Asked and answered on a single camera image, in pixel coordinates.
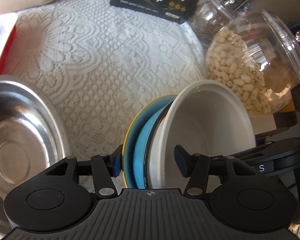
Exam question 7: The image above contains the white gold-rimmed bowl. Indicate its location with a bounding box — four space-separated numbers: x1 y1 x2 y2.
122 95 177 189

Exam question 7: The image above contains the small white cup bowl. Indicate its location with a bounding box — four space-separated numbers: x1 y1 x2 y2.
148 80 256 190

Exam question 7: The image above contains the stainless steel bowl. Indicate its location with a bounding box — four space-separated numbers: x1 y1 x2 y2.
0 75 71 239

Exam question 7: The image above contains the blue enamel bowl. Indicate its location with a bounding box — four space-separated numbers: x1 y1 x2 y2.
133 96 175 189

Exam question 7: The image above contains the glass jar of peanuts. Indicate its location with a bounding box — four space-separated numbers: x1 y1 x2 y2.
205 10 300 116

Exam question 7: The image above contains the glass jar of seeds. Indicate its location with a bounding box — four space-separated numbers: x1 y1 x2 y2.
188 0 235 47

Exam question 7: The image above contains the white plastic tray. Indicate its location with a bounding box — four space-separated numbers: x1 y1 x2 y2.
0 12 18 73

